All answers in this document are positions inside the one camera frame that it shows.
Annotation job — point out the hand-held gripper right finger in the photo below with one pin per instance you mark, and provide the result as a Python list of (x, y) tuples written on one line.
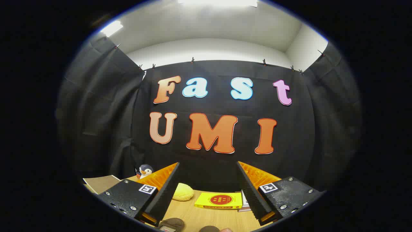
[(252, 196)]

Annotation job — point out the yellow bread-shaped plush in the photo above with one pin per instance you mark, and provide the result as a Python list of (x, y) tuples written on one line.
[(183, 192)]

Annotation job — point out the ceiling light panel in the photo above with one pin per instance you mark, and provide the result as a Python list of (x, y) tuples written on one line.
[(111, 28), (219, 2)]

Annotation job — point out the yellow book with red circle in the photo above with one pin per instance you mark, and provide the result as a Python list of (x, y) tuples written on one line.
[(219, 200)]

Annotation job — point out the white illustrated cover book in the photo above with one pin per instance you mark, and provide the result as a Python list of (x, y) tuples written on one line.
[(244, 198)]

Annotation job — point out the row of black clips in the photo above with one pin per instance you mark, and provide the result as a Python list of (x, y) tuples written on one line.
[(192, 60)]

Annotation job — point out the penguin plush toy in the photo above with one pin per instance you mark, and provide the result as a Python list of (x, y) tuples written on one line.
[(145, 171)]

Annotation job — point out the brown fuzzy shoe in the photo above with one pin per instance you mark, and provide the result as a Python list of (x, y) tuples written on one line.
[(209, 229), (172, 223)]

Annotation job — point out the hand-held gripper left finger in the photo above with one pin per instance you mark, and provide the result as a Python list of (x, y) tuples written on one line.
[(161, 199)]

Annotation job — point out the beige fabric storage box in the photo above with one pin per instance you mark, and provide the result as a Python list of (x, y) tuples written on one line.
[(101, 183)]

